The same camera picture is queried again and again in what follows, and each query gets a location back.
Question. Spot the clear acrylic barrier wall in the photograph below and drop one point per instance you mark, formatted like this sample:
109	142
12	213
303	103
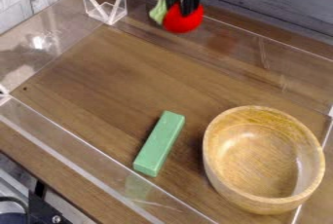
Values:
99	83

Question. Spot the red plush tomato toy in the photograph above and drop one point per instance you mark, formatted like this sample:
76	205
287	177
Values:
171	20

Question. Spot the clear acrylic corner bracket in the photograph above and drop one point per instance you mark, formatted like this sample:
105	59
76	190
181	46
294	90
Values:
105	12

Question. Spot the green rectangular block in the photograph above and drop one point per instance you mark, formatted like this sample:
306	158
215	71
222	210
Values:
152	154

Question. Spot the wooden bowl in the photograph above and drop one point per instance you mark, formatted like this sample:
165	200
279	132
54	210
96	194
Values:
263	159

